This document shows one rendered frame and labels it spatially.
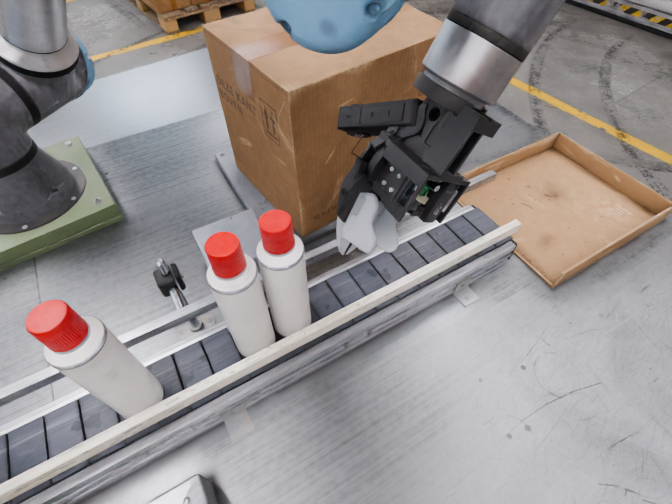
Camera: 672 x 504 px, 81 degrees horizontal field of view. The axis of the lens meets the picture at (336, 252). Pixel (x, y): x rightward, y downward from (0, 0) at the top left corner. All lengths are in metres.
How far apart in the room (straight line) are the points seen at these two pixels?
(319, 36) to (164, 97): 0.93
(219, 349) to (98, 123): 0.72
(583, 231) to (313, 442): 0.59
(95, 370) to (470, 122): 0.40
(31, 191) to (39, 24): 0.26
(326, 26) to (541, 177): 0.73
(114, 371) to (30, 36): 0.51
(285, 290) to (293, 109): 0.23
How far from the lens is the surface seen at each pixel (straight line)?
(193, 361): 0.56
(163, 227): 0.79
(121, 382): 0.47
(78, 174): 0.91
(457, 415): 0.58
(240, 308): 0.43
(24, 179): 0.83
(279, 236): 0.38
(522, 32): 0.37
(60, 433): 0.59
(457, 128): 0.37
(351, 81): 0.57
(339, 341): 0.54
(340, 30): 0.24
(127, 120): 1.11
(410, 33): 0.66
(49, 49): 0.79
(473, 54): 0.36
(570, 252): 0.79
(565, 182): 0.93
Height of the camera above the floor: 1.37
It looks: 51 degrees down
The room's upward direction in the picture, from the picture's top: straight up
